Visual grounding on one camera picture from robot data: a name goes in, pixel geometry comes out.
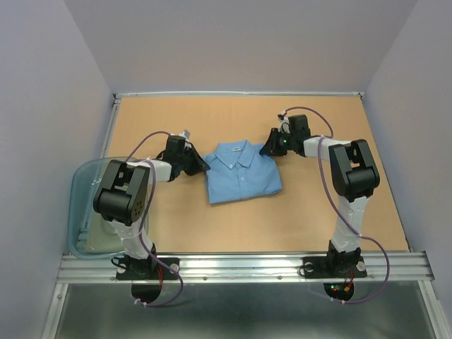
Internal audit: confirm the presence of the light blue long sleeve shirt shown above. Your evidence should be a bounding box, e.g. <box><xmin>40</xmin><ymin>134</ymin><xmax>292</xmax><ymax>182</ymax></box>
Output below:
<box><xmin>203</xmin><ymin>140</ymin><xmax>283</xmax><ymax>205</ymax></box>

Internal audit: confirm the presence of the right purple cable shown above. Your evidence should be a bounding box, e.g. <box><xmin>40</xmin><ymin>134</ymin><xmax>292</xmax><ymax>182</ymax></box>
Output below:
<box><xmin>278</xmin><ymin>107</ymin><xmax>391</xmax><ymax>307</ymax></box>

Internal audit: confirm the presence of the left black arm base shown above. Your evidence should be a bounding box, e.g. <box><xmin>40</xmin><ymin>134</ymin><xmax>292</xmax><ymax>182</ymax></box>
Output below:
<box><xmin>111</xmin><ymin>256</ymin><xmax>177</xmax><ymax>281</ymax></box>

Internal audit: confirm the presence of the aluminium front rail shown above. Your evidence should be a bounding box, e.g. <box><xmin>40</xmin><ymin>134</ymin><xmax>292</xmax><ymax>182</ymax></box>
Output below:
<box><xmin>56</xmin><ymin>251</ymin><xmax>434</xmax><ymax>284</ymax></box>

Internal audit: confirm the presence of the purple cable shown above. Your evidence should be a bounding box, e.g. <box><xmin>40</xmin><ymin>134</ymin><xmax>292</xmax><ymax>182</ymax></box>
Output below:
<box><xmin>278</xmin><ymin>107</ymin><xmax>391</xmax><ymax>307</ymax></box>
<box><xmin>125</xmin><ymin>130</ymin><xmax>184</xmax><ymax>308</ymax></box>

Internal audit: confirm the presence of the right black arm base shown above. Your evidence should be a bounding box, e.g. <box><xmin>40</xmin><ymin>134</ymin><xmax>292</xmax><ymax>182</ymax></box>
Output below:
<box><xmin>299</xmin><ymin>256</ymin><xmax>367</xmax><ymax>279</ymax></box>

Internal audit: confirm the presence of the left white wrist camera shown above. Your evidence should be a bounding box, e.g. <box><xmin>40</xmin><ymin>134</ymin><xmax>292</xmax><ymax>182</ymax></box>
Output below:
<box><xmin>173</xmin><ymin>129</ymin><xmax>191</xmax><ymax>143</ymax></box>

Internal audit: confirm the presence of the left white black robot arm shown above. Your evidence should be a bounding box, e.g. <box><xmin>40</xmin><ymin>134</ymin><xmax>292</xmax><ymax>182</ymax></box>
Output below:
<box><xmin>93</xmin><ymin>130</ymin><xmax>210</xmax><ymax>280</ymax></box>

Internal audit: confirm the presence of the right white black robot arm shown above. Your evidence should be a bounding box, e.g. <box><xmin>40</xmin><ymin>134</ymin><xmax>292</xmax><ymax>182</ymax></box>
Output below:
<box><xmin>260</xmin><ymin>113</ymin><xmax>380</xmax><ymax>279</ymax></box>

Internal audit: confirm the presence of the clear blue plastic bin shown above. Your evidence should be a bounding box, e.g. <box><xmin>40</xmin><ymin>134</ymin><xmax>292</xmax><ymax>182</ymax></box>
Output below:
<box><xmin>68</xmin><ymin>158</ymin><xmax>124</xmax><ymax>260</ymax></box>

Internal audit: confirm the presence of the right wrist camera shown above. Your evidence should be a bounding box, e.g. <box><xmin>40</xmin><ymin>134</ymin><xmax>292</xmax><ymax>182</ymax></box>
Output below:
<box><xmin>278</xmin><ymin>110</ymin><xmax>290</xmax><ymax>133</ymax></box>

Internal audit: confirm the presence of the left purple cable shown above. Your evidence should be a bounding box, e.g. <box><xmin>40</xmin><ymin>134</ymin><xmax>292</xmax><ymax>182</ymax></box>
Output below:
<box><xmin>125</xmin><ymin>130</ymin><xmax>184</xmax><ymax>308</ymax></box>

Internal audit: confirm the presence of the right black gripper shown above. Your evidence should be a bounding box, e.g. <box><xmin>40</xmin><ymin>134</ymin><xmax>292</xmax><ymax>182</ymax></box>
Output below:
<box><xmin>258</xmin><ymin>127</ymin><xmax>295</xmax><ymax>156</ymax></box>

